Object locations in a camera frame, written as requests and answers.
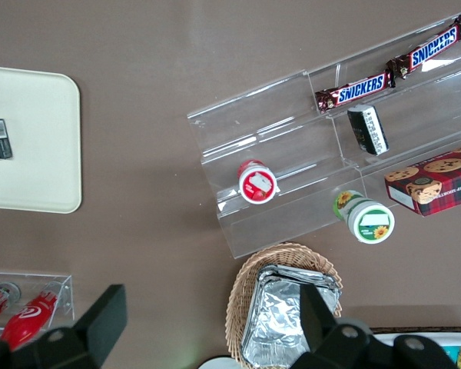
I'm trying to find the cream plastic tray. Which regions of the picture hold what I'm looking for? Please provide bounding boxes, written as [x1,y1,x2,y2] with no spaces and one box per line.
[0,65,82,214]

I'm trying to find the clear acrylic step shelf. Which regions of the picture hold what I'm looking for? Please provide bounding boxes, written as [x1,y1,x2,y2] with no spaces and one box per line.
[186,12,461,259]

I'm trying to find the black and white small box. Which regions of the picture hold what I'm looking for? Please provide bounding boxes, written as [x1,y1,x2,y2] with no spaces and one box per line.
[347,104,390,157]

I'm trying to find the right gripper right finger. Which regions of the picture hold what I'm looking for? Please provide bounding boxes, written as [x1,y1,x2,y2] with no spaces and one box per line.
[291,284,459,369]

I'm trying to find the white rectangular snack tray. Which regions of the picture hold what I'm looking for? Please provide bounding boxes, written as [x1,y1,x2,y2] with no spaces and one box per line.
[368,331,461,369]

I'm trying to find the red tartan cookie box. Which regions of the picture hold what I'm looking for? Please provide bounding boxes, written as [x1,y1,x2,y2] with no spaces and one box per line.
[383,141,461,218]

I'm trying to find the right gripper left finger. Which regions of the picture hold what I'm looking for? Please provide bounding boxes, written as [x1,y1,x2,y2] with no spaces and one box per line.
[0,284,128,369]

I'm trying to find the Snickers chocolate bar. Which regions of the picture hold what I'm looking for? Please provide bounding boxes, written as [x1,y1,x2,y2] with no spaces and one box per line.
[314,70,397,115]
[385,14,461,80]

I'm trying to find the clear acrylic bottle rack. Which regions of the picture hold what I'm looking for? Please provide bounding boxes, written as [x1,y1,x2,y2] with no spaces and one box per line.
[0,271,76,349]

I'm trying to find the teal snack packet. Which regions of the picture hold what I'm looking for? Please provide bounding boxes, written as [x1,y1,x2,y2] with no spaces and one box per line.
[440,344,461,361]

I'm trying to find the green sunflower yogurt cup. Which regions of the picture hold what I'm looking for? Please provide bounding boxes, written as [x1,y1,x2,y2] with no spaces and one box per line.
[332,189,396,245]

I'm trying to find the red strawberry yogurt cup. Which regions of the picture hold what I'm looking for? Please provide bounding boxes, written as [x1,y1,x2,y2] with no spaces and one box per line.
[237,160,282,204]

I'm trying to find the light oval wicker basket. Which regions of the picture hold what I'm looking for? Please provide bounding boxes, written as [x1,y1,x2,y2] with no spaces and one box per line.
[224,241,345,367]

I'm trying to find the stacked aluminium foil trays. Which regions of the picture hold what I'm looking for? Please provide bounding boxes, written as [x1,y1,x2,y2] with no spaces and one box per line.
[240,264,343,369]

